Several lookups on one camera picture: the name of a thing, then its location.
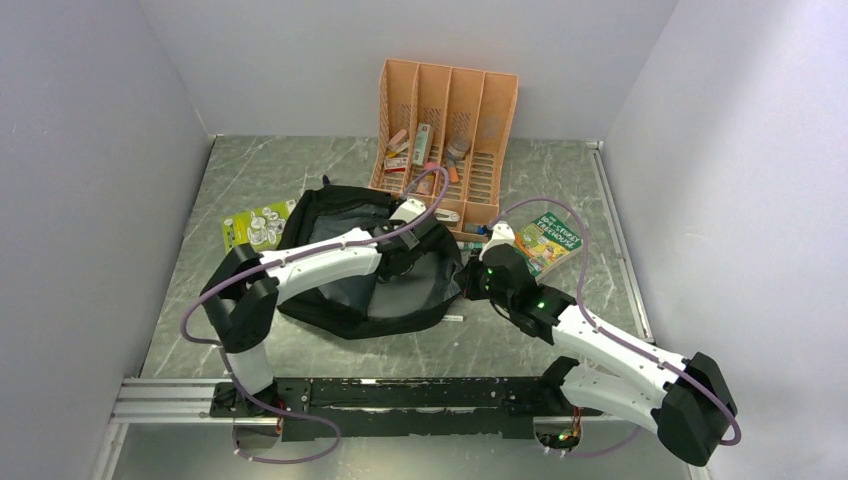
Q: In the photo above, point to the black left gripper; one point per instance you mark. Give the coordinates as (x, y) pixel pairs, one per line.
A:
(395, 224)

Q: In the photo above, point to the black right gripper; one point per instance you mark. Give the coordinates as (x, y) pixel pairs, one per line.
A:
(467, 278)

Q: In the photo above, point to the green treehouse paperback book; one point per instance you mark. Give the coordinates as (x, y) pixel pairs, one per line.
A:
(545, 243)

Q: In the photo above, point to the black student backpack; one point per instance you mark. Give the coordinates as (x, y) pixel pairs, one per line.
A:
(328, 279)

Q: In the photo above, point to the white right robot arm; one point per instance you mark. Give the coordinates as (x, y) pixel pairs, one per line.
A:
(684, 401)

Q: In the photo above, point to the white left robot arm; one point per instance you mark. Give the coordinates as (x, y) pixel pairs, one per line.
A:
(240, 301)

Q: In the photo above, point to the green white glue stick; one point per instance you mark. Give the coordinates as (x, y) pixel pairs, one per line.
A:
(468, 246)

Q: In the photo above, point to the white stapler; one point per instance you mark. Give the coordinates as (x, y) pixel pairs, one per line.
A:
(448, 217)

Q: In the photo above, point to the white red staples box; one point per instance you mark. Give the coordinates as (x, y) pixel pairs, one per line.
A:
(395, 165)

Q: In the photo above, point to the grey tape roll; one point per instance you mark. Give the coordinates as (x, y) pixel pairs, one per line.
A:
(457, 146)

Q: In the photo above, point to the tall white green box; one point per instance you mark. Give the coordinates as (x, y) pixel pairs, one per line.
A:
(422, 144)

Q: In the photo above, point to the orange plastic desk organizer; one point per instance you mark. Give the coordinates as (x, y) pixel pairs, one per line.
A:
(445, 130)

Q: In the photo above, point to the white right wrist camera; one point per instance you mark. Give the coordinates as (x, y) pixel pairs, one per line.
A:
(501, 234)

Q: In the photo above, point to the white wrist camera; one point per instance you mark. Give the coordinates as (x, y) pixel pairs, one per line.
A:
(408, 210)
(501, 234)

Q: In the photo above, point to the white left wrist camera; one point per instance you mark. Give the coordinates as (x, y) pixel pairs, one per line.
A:
(408, 210)

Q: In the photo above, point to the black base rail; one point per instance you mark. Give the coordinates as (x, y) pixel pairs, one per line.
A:
(510, 407)

